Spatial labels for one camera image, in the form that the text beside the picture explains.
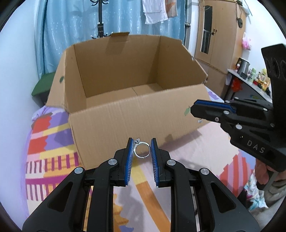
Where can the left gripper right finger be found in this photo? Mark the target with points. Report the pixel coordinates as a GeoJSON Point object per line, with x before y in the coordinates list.
{"type": "Point", "coordinates": [198, 198]}

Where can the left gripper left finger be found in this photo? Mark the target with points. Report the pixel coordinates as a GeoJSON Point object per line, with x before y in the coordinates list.
{"type": "Point", "coordinates": [84, 193]}

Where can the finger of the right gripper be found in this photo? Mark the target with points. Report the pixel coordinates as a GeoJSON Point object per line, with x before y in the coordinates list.
{"type": "Point", "coordinates": [219, 105]}
{"type": "Point", "coordinates": [207, 112]}

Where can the right hand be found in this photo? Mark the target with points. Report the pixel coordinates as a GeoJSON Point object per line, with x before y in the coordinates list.
{"type": "Point", "coordinates": [265, 177]}

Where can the white side table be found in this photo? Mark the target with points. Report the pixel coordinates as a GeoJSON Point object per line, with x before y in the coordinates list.
{"type": "Point", "coordinates": [242, 88]}

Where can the black electric kettle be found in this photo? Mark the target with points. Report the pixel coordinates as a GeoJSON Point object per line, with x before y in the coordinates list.
{"type": "Point", "coordinates": [242, 67]}

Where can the green white bottle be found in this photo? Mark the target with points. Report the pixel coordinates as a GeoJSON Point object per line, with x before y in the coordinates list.
{"type": "Point", "coordinates": [253, 75]}

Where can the pink plastic bag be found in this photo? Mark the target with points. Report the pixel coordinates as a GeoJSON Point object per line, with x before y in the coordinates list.
{"type": "Point", "coordinates": [246, 42]}

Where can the brown cardboard box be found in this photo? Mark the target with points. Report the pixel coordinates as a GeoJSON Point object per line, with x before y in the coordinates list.
{"type": "Point", "coordinates": [126, 86]}

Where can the wooden wardrobe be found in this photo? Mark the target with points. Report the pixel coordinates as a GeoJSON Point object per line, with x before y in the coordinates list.
{"type": "Point", "coordinates": [221, 26]}

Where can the orange patterned hanging towel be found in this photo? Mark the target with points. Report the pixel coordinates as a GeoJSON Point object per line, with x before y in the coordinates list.
{"type": "Point", "coordinates": [171, 8]}

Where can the white hanging towel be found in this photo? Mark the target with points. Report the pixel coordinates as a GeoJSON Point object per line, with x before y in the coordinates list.
{"type": "Point", "coordinates": [154, 11]}

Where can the green covered black bin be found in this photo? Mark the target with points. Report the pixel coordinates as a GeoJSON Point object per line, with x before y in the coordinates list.
{"type": "Point", "coordinates": [43, 86]}

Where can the black coat rack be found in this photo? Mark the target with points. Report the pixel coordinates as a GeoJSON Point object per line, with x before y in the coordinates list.
{"type": "Point", "coordinates": [100, 24]}

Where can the blue curtain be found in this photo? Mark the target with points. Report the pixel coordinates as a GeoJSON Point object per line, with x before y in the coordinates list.
{"type": "Point", "coordinates": [60, 24]}

